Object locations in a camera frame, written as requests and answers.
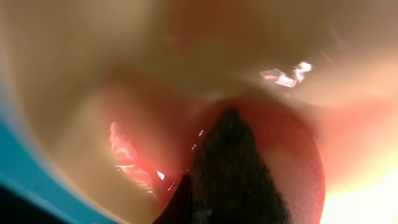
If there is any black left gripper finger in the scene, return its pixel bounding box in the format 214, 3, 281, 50
152, 175, 192, 224

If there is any green orange sponge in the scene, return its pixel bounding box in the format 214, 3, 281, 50
162, 100, 325, 223

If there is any yellow plate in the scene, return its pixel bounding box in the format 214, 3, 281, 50
1, 0, 397, 223

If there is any blue plastic tray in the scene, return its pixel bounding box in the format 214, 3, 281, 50
1, 122, 114, 224

